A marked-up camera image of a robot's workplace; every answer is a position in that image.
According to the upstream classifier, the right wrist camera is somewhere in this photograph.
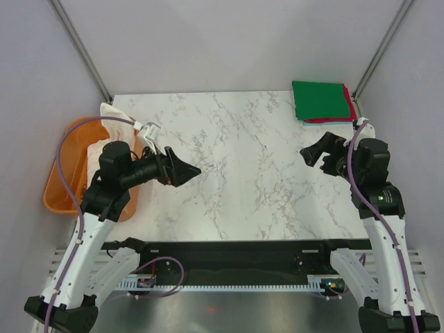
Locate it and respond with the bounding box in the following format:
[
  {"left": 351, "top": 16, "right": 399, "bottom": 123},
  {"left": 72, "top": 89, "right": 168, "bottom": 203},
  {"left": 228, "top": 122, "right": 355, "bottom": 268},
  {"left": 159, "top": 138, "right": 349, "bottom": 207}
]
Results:
[{"left": 353, "top": 117, "right": 376, "bottom": 141}]

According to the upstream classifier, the aluminium frame rail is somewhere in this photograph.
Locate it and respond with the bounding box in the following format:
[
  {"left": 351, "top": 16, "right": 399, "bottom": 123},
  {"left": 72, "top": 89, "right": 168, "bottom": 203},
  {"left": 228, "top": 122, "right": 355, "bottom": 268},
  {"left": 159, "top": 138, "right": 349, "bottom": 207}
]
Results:
[{"left": 48, "top": 249, "right": 425, "bottom": 278}]

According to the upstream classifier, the right aluminium corner post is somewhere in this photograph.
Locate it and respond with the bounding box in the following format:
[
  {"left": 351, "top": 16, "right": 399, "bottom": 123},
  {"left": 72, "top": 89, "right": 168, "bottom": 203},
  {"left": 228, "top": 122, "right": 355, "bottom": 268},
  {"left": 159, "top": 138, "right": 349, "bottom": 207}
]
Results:
[{"left": 352, "top": 0, "right": 416, "bottom": 102}]

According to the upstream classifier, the white crumpled t shirt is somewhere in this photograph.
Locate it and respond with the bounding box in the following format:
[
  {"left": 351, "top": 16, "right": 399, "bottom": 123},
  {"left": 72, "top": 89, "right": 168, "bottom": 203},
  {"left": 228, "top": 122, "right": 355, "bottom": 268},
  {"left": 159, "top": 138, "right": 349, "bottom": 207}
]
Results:
[{"left": 87, "top": 103, "right": 139, "bottom": 171}]

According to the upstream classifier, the orange plastic basket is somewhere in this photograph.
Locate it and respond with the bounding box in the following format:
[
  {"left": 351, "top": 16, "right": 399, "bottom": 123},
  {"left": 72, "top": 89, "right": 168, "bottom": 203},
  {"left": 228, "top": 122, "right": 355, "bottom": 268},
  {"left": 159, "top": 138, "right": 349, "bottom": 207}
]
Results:
[{"left": 42, "top": 116, "right": 142, "bottom": 221}]

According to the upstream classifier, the left aluminium corner post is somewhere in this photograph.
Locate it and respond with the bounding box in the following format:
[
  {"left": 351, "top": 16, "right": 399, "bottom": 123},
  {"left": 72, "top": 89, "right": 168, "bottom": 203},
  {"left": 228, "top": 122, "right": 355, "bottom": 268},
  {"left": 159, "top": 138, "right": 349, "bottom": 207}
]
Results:
[{"left": 48, "top": 0, "right": 114, "bottom": 104}]

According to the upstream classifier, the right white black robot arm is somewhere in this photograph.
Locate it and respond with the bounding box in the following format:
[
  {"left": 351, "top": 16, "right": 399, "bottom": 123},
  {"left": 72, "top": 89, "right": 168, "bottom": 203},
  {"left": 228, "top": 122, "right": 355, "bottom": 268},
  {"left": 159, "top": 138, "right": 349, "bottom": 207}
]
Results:
[{"left": 300, "top": 132, "right": 441, "bottom": 332}]

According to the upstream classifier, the white slotted cable duct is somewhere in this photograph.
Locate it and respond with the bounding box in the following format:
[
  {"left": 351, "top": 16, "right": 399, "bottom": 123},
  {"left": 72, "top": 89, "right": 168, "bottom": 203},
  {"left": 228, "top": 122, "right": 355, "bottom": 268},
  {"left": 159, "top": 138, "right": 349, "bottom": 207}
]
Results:
[{"left": 114, "top": 275, "right": 344, "bottom": 293}]

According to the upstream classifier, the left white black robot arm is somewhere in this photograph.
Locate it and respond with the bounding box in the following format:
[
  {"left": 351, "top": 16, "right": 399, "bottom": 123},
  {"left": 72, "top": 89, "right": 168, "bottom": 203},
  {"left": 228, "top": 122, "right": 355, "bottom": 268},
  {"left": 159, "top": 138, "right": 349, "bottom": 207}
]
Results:
[{"left": 24, "top": 141, "right": 201, "bottom": 332}]

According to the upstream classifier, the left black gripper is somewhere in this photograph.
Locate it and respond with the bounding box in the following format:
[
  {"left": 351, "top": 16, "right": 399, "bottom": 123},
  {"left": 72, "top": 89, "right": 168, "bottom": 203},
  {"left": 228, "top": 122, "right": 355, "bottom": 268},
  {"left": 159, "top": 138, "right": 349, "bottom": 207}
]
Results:
[{"left": 121, "top": 142, "right": 200, "bottom": 189}]

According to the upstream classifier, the green t shirt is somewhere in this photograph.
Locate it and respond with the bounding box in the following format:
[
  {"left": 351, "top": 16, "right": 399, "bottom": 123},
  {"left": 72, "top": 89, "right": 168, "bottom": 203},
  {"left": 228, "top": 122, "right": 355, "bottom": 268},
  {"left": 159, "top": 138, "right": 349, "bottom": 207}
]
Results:
[{"left": 292, "top": 80, "right": 348, "bottom": 121}]

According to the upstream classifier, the folded light blue t shirt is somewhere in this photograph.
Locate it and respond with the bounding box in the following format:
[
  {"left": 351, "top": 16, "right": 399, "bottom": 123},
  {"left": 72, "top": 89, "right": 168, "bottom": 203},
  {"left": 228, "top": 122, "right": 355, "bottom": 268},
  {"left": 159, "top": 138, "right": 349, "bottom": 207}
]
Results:
[{"left": 302, "top": 121, "right": 352, "bottom": 126}]

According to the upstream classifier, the aluminium corner post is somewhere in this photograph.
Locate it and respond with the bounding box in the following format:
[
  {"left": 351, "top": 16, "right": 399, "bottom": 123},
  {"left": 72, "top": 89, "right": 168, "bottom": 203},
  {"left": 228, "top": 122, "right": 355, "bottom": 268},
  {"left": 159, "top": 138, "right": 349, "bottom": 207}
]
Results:
[
  {"left": 352, "top": 0, "right": 416, "bottom": 102},
  {"left": 48, "top": 0, "right": 114, "bottom": 104}
]

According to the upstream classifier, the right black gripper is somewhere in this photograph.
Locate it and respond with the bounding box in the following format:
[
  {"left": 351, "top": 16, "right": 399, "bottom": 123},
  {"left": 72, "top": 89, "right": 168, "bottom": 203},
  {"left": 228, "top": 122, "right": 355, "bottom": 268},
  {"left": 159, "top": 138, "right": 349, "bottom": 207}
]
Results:
[{"left": 300, "top": 130, "right": 365, "bottom": 185}]

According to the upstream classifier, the folded red t shirt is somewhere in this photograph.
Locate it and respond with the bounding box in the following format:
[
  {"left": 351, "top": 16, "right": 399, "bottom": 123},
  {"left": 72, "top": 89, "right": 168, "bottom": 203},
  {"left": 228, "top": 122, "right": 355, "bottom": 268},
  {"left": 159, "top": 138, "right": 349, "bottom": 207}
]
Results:
[{"left": 305, "top": 84, "right": 357, "bottom": 123}]

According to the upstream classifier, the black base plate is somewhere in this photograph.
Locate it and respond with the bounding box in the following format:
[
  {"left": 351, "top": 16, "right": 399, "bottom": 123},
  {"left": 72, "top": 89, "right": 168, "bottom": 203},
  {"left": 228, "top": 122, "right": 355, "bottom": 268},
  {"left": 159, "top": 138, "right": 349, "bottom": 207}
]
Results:
[{"left": 102, "top": 239, "right": 371, "bottom": 284}]

